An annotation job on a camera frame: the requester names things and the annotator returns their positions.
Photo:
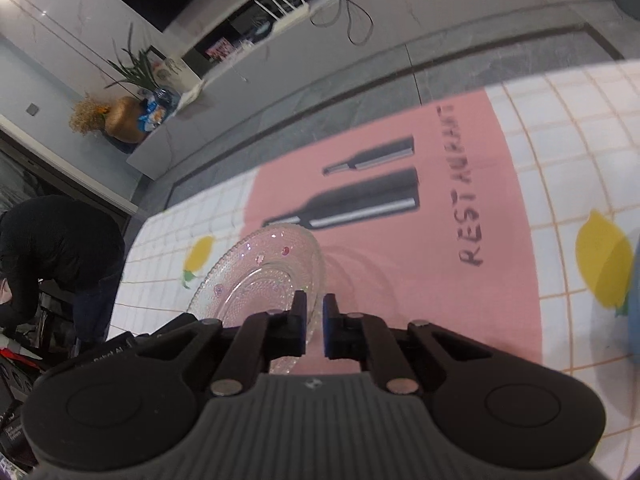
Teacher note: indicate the white wifi router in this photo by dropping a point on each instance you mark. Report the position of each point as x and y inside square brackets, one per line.
[285, 10]

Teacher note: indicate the blue steel bowl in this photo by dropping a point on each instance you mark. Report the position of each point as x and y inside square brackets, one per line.
[634, 290]

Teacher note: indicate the gold round vase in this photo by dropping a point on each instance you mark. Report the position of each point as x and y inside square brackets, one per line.
[122, 120]

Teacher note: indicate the grey wall switch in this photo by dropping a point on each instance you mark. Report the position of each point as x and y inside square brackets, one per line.
[32, 108]

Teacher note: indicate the small clear glass plate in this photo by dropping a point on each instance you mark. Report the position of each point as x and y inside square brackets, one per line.
[265, 270]

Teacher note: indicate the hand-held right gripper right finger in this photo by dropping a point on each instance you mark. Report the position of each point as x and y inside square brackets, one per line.
[330, 327]

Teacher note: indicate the grey marble tv console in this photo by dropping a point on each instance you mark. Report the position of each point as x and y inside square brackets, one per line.
[400, 20]

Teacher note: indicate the lemon print tablecloth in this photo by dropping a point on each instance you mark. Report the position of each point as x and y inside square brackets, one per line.
[450, 210]

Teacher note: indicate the spiky green potted plant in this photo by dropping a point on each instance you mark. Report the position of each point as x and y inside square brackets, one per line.
[135, 67]

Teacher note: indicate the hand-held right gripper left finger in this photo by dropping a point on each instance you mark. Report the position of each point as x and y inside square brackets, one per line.
[299, 325]

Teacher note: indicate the white paper bag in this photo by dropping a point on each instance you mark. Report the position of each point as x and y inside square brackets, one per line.
[172, 72]

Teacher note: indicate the pink photo card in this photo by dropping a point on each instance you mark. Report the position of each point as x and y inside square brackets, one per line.
[218, 50]

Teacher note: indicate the dried flower bunch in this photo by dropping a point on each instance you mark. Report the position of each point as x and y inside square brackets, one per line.
[85, 115]

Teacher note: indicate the blue snack packets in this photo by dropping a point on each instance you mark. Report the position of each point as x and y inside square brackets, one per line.
[155, 110]

